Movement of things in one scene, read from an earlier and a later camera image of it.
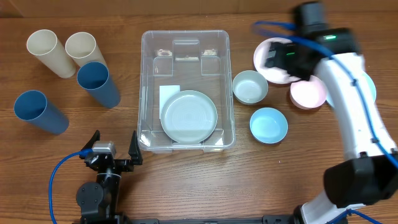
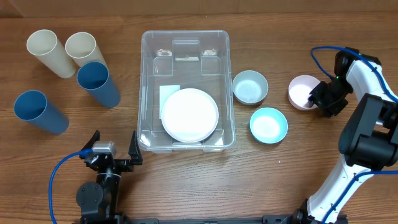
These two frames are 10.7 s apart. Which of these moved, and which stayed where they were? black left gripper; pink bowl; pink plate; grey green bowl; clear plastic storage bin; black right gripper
Moved: pink plate; black right gripper
Stayed: grey green bowl; black left gripper; pink bowl; clear plastic storage bin
